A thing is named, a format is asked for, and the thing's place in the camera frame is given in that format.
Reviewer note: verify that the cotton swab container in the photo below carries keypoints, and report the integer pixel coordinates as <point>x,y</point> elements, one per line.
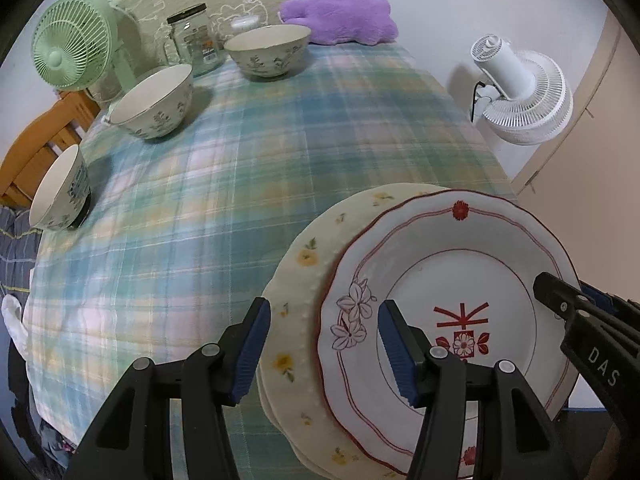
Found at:
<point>245,24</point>

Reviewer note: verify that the floral ceramic bowl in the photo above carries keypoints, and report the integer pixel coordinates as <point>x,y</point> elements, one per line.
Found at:
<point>160,115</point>
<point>267,60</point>
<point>70,195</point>

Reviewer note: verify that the scalloped yellow floral plate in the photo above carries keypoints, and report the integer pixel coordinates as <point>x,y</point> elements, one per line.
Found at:
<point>300,280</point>

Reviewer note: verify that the glass jar with lid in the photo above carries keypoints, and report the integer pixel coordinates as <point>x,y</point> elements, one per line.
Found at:
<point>197,40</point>

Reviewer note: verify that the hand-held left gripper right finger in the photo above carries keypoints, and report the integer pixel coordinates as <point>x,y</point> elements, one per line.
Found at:
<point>397,355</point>

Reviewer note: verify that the clear plastic cup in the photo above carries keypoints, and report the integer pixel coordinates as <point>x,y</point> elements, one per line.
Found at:
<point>102,91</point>

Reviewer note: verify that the white cloth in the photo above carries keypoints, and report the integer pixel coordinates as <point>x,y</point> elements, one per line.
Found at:
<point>12,315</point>

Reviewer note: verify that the white fan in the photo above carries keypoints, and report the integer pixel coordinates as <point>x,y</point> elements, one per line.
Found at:
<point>525,105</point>

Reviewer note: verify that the white plate with red pattern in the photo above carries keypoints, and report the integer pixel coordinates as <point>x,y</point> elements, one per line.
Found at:
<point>500,280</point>

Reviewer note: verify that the large yellow floral plate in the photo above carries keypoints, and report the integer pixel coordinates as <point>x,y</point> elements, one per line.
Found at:
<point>274,422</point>

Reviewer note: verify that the plaid tablecloth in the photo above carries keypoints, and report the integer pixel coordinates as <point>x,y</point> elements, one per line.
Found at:
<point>250,160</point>

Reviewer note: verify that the green desk fan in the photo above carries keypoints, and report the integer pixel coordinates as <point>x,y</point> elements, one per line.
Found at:
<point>70,45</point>

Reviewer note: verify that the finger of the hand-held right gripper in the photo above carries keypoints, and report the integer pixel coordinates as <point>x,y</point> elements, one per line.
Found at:
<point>607,301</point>
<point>555,295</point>

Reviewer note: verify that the beige door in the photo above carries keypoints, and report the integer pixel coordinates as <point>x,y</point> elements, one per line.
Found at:
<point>600,85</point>

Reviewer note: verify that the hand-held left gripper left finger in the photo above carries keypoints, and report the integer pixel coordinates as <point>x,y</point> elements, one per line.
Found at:
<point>250,355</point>

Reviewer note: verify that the wooden chair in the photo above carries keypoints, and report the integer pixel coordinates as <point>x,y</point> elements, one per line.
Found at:
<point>35,150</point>

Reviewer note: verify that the blue plaid bedding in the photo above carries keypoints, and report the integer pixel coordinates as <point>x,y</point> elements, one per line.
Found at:
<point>15,250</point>

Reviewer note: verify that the purple plush pillow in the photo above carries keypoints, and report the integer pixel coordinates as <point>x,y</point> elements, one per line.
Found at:
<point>340,17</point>

